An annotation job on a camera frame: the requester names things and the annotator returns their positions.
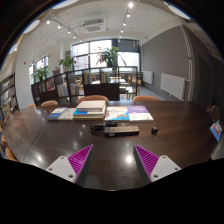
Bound small blue-white cover book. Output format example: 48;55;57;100
46;106;68;121

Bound ceiling air conditioner unit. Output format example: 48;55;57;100
82;18;107;34

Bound thick white book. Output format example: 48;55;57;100
75;100;107;113

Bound small green potted plant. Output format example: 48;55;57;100
32;67;50;81

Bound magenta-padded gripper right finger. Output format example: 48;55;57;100
132;143;182;186

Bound blue and white card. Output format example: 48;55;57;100
208;120;224;143

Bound wall bookshelf with books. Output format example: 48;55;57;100
0;72;20;118

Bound plain white thin book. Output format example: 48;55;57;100
56;107;77;121

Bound dark wooden shelf unit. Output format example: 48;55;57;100
30;65;139;106

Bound thin yellow-edged book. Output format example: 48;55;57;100
72;114;105;121

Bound large white wall radiator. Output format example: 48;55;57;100
159;72;186;101

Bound colourful cartoon cover book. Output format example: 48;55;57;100
104;106;131;122

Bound white vertical wall pipe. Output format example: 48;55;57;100
180;25;195;101

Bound large green potted plant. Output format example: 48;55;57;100
96;46;120;68

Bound medium green potted plant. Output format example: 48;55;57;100
58;56;76;72

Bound black power adapter brick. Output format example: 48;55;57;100
90;123;105;133

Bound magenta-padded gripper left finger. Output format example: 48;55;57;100
45;143;95;187

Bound small white wall radiator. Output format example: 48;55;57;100
142;70;155;85

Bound purple and white book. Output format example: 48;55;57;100
126;105;155;123

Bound grey door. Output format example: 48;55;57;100
196;56;213;110

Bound brown chair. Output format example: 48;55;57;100
205;104;222;123

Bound ceiling spot lights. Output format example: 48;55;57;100
44;1;135;40

